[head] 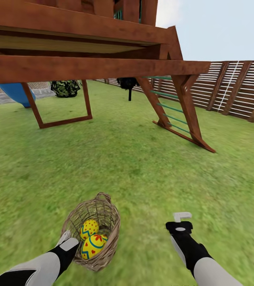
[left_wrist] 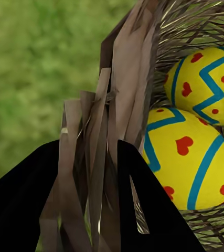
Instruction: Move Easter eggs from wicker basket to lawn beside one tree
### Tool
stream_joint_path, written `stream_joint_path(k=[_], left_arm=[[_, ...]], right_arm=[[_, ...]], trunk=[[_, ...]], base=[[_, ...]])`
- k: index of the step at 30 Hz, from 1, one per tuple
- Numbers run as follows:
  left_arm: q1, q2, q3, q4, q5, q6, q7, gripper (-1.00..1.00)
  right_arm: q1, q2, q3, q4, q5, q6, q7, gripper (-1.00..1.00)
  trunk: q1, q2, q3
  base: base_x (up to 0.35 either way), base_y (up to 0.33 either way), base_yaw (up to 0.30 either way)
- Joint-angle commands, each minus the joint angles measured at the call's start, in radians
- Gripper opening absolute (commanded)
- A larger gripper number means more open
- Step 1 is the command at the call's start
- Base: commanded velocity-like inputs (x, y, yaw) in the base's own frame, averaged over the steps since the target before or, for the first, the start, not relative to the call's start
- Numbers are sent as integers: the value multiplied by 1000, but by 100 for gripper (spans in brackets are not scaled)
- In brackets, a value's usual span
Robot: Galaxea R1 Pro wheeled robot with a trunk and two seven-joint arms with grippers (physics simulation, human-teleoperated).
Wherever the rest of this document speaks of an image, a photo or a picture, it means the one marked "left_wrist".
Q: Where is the easter egg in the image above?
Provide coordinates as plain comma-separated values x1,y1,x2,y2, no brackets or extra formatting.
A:
143,107,224,211
163,45,224,127

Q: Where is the wicker basket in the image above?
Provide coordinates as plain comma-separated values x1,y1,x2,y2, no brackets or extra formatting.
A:
39,0,224,252

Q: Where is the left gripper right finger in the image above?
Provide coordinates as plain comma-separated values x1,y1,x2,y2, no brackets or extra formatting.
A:
117,140,206,252

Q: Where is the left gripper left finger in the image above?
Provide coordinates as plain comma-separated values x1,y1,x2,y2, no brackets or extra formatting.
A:
0,140,59,252

